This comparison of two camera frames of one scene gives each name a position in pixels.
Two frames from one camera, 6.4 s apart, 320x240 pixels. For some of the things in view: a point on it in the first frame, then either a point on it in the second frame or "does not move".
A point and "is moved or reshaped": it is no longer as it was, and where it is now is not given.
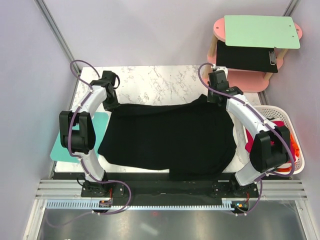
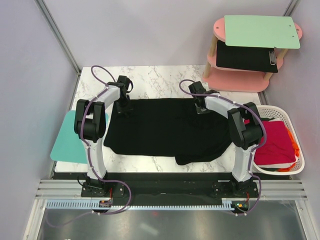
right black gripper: [210, 98] to [200, 111]
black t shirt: [194, 139] is moved or reshaped
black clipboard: [256, 59] does not move
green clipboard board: [261, 31] does not move
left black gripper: [111, 107] to [125, 111]
